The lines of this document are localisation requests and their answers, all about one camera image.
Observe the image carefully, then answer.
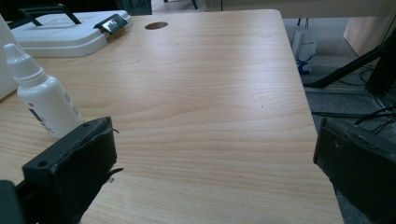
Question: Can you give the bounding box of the white flat box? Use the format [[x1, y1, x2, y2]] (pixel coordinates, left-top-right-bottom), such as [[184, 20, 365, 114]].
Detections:
[[7, 3, 134, 59]]

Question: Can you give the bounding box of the white paper bag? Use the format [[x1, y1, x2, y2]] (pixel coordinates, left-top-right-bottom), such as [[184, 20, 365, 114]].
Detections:
[[291, 18, 319, 76]]

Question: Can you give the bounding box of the wooden cabinet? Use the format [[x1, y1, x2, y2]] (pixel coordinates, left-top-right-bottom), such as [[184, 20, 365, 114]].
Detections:
[[343, 13, 395, 58]]

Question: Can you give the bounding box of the white dropper bottle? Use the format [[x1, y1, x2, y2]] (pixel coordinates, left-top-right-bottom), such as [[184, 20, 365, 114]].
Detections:
[[3, 43, 84, 139]]

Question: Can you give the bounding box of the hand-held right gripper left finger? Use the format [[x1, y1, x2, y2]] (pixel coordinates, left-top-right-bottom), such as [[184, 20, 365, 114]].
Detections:
[[21, 116, 124, 224]]

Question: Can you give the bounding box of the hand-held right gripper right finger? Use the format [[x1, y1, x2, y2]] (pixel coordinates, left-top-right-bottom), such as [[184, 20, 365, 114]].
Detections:
[[313, 117, 396, 224]]

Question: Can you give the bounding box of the black cable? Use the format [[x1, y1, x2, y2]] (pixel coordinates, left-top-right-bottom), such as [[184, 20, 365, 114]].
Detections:
[[311, 105, 396, 133]]

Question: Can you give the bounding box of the black metal stand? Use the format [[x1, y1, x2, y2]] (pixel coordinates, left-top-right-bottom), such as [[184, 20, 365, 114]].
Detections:
[[303, 29, 396, 96]]

